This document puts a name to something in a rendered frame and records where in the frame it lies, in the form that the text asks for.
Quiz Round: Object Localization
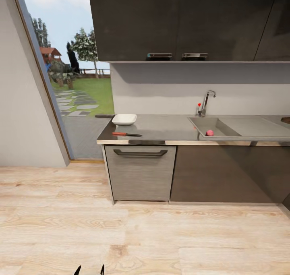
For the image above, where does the bowl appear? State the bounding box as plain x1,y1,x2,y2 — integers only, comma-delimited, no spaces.
112,114,137,126

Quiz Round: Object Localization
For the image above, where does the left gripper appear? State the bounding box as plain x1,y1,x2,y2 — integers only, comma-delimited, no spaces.
74,264,104,275

